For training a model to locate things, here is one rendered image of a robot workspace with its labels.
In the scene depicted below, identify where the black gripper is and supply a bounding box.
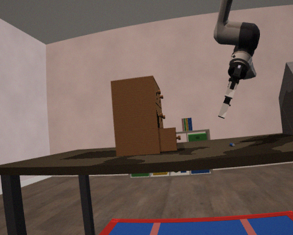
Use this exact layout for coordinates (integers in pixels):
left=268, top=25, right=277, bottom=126
left=218, top=62, right=248, bottom=119

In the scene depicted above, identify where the brown wooden chest of drawers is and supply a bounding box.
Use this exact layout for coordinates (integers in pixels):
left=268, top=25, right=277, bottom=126
left=110, top=76, right=164, bottom=156

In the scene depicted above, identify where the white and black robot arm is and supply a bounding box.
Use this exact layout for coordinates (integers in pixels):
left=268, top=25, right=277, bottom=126
left=213, top=0, right=260, bottom=80

